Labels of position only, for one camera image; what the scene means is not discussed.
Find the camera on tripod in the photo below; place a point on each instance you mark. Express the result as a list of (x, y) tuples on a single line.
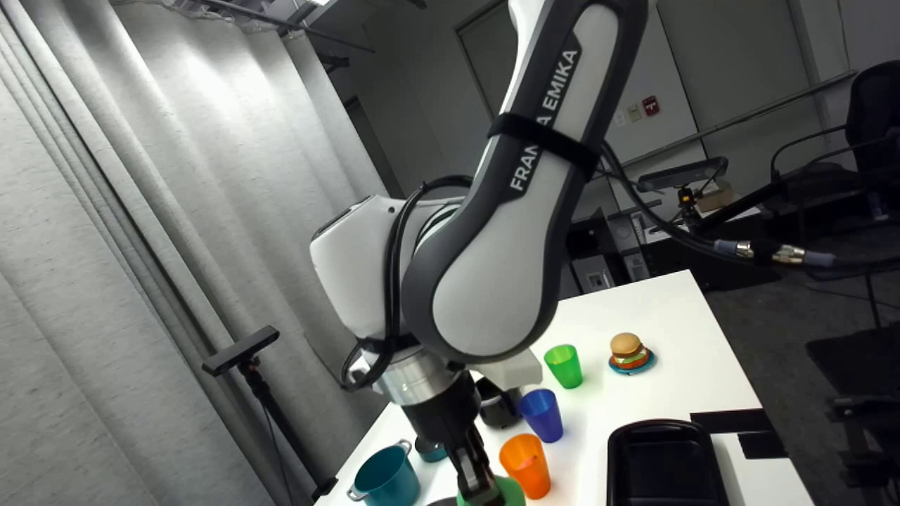
[(242, 349)]

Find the toy burger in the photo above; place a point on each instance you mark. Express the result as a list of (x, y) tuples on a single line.
[(627, 348)]

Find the small teal cup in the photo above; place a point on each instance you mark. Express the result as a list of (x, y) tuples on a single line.
[(430, 453)]

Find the green round plastic dish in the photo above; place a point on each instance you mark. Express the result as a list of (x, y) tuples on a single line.
[(513, 492)]

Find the orange plastic cup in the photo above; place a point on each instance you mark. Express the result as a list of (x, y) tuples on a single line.
[(527, 467)]

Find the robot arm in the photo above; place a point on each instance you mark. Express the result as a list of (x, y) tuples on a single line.
[(492, 281)]

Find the curtain rail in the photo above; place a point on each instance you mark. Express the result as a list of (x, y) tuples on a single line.
[(281, 21)]

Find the black glossy round container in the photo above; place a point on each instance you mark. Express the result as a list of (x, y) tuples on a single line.
[(500, 407)]

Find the black stand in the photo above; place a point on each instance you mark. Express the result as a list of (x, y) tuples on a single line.
[(861, 393)]

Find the red fire alarm box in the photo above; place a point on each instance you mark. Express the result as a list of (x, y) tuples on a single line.
[(650, 105)]

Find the green plastic cup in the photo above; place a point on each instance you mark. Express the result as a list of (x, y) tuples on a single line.
[(564, 365)]

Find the grey curtain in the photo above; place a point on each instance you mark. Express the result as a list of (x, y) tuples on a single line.
[(140, 281)]

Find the black plastic tray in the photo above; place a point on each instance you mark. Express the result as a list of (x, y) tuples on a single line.
[(664, 467)]

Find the camera on mount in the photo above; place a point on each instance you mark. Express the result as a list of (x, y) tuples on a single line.
[(680, 174)]

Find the office chair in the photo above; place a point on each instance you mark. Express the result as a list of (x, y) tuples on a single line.
[(872, 112)]

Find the wall switch plate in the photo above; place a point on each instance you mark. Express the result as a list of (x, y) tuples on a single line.
[(619, 119), (635, 112)]

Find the row of computer towers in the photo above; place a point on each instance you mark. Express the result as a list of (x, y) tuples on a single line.
[(605, 260)]

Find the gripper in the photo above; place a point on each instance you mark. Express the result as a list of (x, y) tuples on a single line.
[(443, 414)]

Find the small teal plate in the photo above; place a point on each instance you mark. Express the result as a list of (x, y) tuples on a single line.
[(647, 364)]

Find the teal toy pot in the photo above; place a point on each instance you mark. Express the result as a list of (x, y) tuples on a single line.
[(385, 481)]

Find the cardboard box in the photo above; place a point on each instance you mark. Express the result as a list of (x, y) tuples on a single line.
[(716, 197)]

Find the blue plastic cup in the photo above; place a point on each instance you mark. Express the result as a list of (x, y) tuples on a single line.
[(543, 418)]

